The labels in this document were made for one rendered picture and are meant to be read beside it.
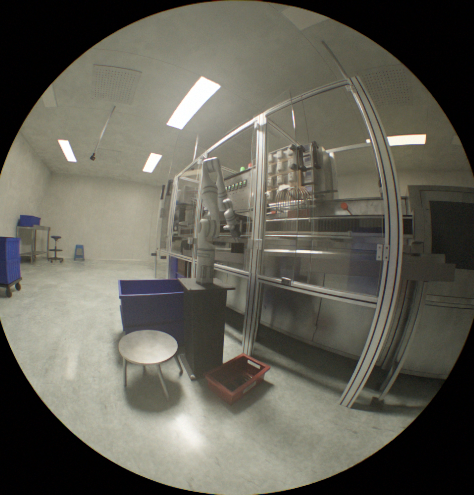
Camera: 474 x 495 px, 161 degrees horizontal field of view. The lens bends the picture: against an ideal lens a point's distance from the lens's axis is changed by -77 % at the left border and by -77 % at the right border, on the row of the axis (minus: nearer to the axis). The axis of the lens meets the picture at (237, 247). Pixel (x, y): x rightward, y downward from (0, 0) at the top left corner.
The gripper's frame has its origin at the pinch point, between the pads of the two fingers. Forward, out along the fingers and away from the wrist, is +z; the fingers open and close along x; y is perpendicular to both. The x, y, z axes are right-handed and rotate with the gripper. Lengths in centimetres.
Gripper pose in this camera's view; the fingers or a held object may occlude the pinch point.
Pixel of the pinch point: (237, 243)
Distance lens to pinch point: 138.0
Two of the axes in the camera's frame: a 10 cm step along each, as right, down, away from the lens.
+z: 2.7, 7.4, 6.2
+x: -9.0, -0.3, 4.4
